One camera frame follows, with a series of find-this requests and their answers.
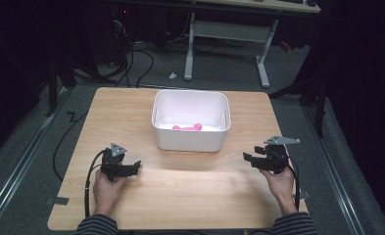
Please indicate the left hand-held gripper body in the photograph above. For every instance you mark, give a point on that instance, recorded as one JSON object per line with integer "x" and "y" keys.
{"x": 112, "y": 163}

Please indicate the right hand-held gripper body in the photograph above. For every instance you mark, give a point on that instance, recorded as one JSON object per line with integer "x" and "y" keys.
{"x": 276, "y": 160}

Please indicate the pink bone chew toy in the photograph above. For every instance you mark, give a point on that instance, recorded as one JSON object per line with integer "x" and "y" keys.
{"x": 187, "y": 127}

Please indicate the white plastic bin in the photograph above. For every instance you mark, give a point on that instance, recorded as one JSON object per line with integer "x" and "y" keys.
{"x": 190, "y": 107}

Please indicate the person's right hand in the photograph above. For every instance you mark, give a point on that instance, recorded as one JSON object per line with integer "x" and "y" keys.
{"x": 281, "y": 187}

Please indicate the person's left hand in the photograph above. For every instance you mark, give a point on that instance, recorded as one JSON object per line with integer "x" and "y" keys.
{"x": 107, "y": 194}

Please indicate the black stand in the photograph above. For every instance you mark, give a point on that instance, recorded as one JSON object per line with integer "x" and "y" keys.
{"x": 53, "y": 84}
{"x": 319, "y": 104}

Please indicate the white scrap on floor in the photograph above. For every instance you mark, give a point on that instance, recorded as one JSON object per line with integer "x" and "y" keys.
{"x": 172, "y": 75}

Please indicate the red object on floor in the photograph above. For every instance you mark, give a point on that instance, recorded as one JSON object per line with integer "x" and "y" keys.
{"x": 285, "y": 46}

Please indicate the white-legged background desk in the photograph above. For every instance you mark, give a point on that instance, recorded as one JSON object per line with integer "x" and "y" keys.
{"x": 232, "y": 31}

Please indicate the dark computer tower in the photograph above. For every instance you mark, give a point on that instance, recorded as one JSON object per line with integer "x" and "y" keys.
{"x": 119, "y": 32}

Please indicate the metal floor rail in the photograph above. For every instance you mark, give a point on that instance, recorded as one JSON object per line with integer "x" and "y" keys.
{"x": 20, "y": 156}
{"x": 333, "y": 169}

